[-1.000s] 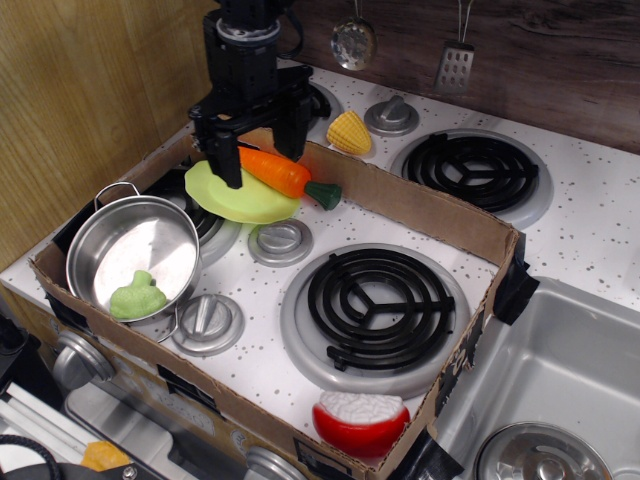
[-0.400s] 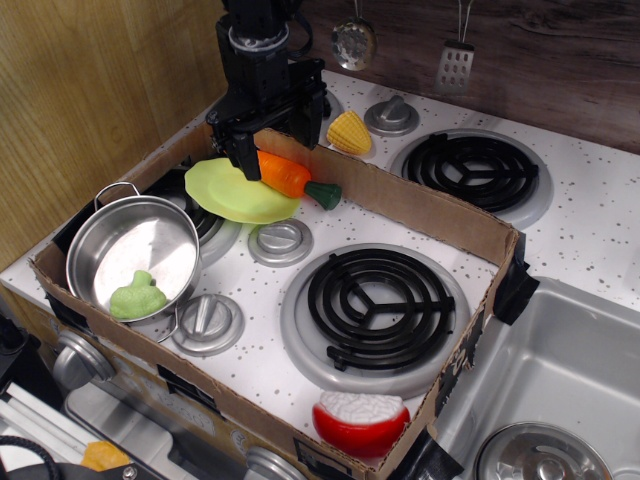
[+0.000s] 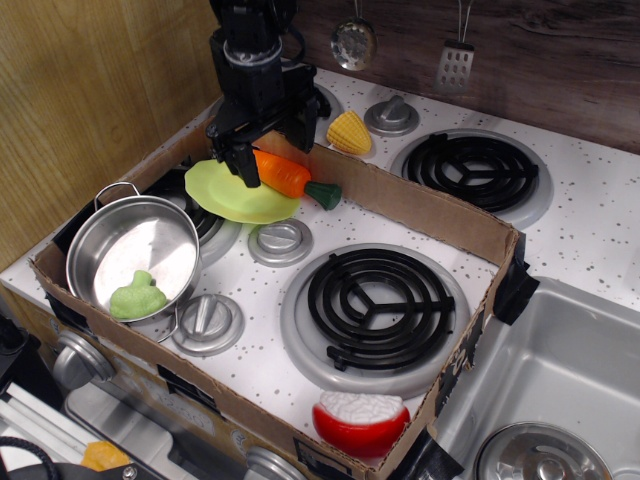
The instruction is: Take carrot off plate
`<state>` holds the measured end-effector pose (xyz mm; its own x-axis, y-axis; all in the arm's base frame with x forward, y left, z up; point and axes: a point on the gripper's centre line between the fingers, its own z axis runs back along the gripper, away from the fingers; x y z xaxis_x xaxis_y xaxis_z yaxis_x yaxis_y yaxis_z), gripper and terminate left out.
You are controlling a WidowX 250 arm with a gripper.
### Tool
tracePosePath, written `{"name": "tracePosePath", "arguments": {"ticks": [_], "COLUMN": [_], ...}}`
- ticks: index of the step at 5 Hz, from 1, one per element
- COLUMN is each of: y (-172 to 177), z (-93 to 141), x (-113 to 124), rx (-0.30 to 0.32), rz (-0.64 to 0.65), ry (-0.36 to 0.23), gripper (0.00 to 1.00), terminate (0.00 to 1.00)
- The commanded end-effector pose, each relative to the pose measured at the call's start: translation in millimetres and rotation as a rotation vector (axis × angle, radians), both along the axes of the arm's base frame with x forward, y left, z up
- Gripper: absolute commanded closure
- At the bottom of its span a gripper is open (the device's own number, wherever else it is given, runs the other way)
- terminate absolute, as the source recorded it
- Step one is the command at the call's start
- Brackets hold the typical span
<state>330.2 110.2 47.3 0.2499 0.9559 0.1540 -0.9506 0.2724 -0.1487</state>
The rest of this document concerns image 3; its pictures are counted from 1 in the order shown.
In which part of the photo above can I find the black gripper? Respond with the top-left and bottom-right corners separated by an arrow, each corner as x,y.
206,30 -> 318,188

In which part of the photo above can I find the orange toy carrot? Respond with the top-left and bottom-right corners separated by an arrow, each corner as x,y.
254,150 -> 342,210

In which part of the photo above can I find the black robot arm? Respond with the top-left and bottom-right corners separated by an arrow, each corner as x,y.
206,1 -> 318,188

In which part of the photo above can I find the light green plastic plate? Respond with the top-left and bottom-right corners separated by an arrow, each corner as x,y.
184,160 -> 300,225

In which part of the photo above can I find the yellow toy corn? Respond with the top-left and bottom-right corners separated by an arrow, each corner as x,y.
326,110 -> 372,155

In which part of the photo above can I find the silver knob centre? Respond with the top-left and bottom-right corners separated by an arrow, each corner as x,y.
248,218 -> 314,268

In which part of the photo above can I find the front left black burner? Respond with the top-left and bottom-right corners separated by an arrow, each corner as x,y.
144,167 -> 242,268

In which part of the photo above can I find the silver knob back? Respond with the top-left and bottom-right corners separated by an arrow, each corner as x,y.
364,95 -> 420,137

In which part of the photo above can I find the hanging slotted spoon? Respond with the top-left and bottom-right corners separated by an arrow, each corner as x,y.
330,1 -> 378,72

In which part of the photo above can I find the silver metal pot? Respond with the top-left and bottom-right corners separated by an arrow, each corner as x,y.
66,181 -> 202,342

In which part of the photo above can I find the silver knob front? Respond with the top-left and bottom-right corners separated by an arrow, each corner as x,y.
172,294 -> 245,357

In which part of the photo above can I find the hanging metal spatula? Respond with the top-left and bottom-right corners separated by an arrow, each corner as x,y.
433,1 -> 475,95

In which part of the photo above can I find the green toy vegetable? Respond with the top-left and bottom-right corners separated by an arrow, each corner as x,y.
109,270 -> 167,320

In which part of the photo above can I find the front right black burner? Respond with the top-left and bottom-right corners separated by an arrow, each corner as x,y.
280,243 -> 471,399

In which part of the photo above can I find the back right black burner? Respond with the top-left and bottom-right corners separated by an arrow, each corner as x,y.
390,129 -> 554,230

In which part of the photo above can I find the cardboard fence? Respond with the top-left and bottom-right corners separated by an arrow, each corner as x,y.
32,125 -> 525,479

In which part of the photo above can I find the silver oven knob left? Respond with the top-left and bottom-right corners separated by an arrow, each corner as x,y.
53,330 -> 116,390

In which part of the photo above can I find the silver oven knob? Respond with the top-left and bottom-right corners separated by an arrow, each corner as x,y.
243,446 -> 306,480
53,330 -> 116,390

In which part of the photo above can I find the red bowl of rice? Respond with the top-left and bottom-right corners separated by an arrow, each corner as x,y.
312,391 -> 411,459

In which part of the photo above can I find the silver oven knob bottom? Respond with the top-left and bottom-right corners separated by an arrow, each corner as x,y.
243,446 -> 306,480

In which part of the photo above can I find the orange yellow toy piece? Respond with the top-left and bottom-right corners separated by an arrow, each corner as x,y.
80,441 -> 131,472

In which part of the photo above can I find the silver sink basin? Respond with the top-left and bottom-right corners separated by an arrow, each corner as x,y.
436,278 -> 639,479

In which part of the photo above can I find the silver pot lid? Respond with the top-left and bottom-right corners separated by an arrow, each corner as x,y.
473,422 -> 612,480

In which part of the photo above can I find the black cable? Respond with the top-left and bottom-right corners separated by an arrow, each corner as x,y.
0,435 -> 59,480

